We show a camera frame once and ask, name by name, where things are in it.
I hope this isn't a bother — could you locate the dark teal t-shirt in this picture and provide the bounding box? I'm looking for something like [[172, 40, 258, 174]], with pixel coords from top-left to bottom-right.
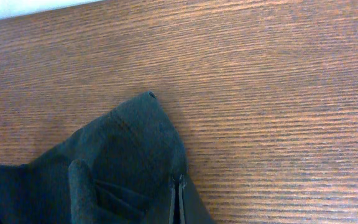
[[0, 91, 188, 223]]

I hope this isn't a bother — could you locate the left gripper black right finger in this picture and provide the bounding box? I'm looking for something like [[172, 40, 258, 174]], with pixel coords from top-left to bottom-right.
[[178, 175, 215, 224]]

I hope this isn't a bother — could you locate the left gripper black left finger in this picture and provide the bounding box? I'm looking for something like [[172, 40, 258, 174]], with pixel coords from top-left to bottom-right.
[[154, 177, 176, 224]]

